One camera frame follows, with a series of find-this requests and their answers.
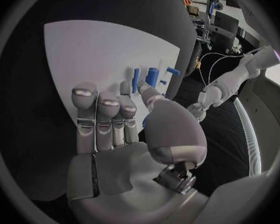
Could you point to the equipment rack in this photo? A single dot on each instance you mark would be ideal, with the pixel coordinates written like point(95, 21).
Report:
point(202, 22)

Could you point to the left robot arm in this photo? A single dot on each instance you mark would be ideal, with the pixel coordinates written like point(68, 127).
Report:
point(231, 80)

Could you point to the small blue peg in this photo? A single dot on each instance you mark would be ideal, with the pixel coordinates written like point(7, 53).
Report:
point(163, 82)

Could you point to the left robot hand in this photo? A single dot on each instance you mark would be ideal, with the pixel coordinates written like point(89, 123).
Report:
point(197, 110)

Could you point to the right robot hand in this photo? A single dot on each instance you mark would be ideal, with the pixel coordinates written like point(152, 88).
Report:
point(121, 171)

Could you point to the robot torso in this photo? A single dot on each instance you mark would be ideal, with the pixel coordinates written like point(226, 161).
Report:
point(267, 104)

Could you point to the white task board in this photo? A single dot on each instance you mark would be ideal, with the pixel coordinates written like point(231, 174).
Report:
point(91, 56)

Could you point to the blue cylinder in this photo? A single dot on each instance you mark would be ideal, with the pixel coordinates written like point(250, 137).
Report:
point(152, 76)

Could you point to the desk with dark screen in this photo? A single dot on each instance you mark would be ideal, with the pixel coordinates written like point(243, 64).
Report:
point(226, 28)

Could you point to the blue gear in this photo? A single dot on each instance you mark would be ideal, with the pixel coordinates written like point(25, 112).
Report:
point(145, 121)

